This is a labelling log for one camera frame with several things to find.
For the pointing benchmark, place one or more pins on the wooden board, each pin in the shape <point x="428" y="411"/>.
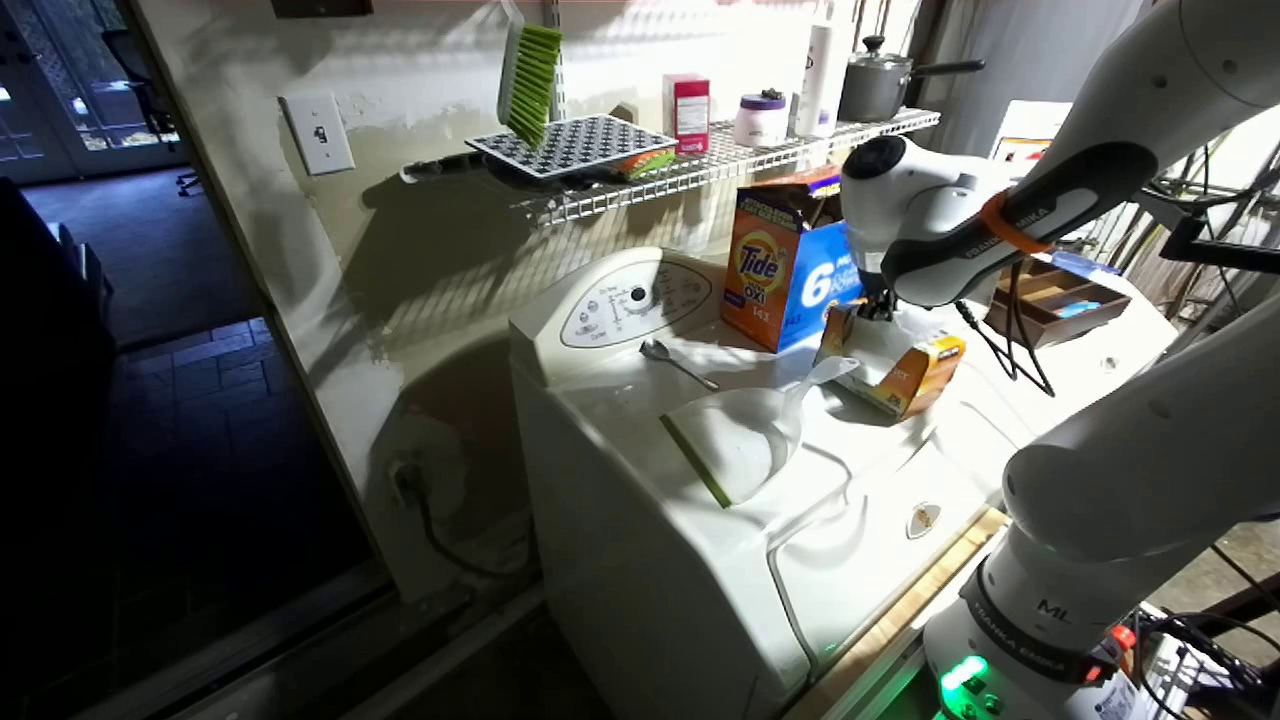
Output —
<point x="920" y="601"/>

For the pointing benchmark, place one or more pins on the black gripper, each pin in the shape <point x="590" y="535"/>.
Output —
<point x="885" y="284"/>

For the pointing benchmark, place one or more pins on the orange Kirkland cardboard box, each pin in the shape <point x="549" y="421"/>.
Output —
<point x="925" y="372"/>

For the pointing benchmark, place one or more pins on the dark metal kettle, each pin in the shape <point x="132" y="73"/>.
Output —
<point x="874" y="87"/>

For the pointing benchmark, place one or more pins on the brown wooden tray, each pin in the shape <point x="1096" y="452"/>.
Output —
<point x="1060" y="306"/>

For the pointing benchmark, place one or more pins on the blue orange detergent box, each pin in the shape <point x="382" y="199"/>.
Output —
<point x="774" y="265"/>

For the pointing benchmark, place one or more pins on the metal spoon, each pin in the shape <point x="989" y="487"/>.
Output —
<point x="672" y="361"/>

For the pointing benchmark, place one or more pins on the white dryer appliance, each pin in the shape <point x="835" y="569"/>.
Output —
<point x="1092" y="381"/>

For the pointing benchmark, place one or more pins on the slim white bottle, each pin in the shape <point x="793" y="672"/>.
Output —
<point x="819" y="82"/>

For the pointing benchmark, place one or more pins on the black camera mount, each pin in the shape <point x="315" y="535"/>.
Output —
<point x="1212" y="248"/>

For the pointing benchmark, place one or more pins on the white wall switch plate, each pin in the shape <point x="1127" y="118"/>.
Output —
<point x="321" y="129"/>

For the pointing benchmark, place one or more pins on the green orange sponge pack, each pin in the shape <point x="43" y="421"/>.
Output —
<point x="644" y="167"/>

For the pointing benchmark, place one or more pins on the pink red carton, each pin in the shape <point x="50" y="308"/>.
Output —
<point x="689" y="118"/>

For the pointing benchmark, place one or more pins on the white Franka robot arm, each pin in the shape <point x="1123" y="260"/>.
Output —
<point x="1174" y="443"/>

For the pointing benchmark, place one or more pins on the green flat strip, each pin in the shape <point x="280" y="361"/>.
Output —
<point x="697" y="463"/>

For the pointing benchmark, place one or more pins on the white paper sign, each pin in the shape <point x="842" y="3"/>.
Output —
<point x="1027" y="132"/>

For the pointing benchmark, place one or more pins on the white jar purple lid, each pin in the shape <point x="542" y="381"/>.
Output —
<point x="762" y="121"/>

